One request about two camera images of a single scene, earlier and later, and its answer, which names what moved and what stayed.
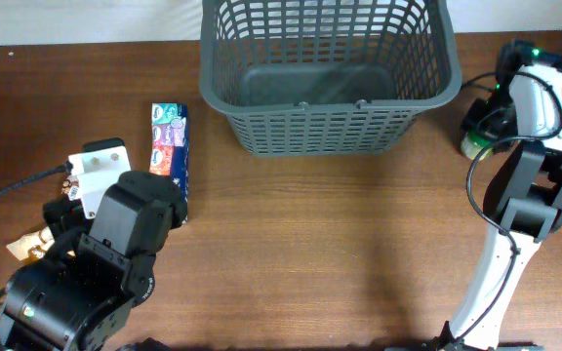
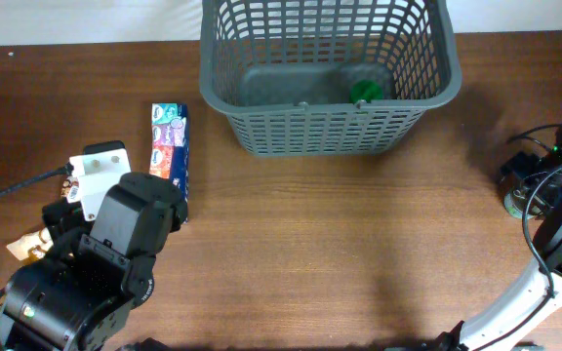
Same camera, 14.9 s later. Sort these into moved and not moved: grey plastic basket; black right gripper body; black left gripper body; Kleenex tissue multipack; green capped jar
Moved: green capped jar; black right gripper body
Not moved: black left gripper body; Kleenex tissue multipack; grey plastic basket
